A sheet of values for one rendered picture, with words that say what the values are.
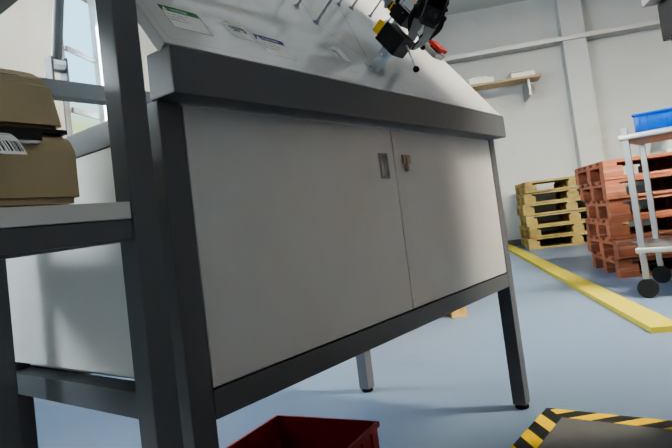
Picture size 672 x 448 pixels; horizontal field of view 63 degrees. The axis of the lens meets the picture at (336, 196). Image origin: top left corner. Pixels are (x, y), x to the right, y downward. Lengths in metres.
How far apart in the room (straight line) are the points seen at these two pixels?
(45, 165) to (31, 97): 0.09
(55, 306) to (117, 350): 0.20
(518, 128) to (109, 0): 7.74
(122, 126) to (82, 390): 0.49
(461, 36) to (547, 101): 1.54
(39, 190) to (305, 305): 0.46
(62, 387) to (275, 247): 0.44
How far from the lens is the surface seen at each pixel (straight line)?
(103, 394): 0.97
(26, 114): 0.72
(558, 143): 8.33
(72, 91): 1.39
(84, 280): 0.98
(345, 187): 1.05
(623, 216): 4.23
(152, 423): 0.71
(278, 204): 0.90
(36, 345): 1.16
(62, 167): 0.70
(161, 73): 0.78
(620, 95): 8.63
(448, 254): 1.38
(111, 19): 0.73
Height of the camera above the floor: 0.60
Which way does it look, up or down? 3 degrees up
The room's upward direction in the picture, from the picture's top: 7 degrees counter-clockwise
